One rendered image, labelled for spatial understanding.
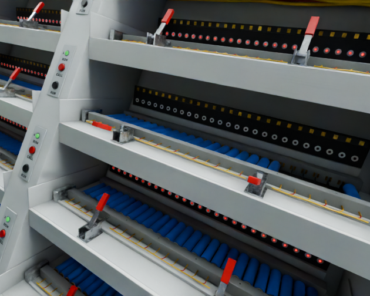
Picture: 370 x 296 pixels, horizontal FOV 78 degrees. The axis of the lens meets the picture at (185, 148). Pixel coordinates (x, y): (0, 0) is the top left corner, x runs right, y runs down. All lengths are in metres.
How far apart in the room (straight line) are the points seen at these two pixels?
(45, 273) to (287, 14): 0.83
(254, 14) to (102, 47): 0.38
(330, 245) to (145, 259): 0.30
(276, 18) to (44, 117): 0.59
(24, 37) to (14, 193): 0.41
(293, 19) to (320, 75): 0.31
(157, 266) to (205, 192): 0.17
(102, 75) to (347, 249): 0.57
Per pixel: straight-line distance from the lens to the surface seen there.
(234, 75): 0.39
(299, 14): 0.66
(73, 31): 0.64
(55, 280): 0.67
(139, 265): 0.46
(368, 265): 0.37
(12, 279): 0.70
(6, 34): 0.87
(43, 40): 0.72
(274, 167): 0.43
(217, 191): 0.35
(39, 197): 0.61
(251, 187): 0.36
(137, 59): 0.49
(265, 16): 0.67
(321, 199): 0.39
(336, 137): 0.51
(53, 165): 0.60
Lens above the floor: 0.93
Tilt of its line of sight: 1 degrees up
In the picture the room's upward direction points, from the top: 19 degrees clockwise
